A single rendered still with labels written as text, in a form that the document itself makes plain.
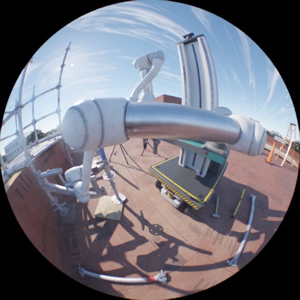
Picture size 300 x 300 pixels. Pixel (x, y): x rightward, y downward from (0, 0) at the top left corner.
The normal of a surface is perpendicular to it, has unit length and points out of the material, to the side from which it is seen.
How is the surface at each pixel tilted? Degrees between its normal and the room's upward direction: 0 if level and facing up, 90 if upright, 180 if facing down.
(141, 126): 104
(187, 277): 0
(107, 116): 79
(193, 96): 90
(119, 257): 0
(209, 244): 0
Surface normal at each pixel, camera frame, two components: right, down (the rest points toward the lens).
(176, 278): -0.03, -0.92
